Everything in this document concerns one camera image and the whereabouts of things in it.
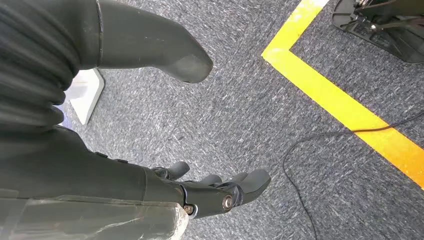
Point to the black robot foot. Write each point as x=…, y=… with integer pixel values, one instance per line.
x=397, y=43

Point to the grey kiosk stand white base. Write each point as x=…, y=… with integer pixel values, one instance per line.
x=86, y=96

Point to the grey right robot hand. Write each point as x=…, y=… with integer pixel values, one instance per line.
x=139, y=39

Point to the tape-wrapped wrist camera mount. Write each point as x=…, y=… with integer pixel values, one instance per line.
x=82, y=222

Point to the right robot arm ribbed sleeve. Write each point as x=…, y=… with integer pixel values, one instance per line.
x=33, y=49

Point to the yellow floor tape square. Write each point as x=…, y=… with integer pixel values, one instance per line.
x=331, y=96

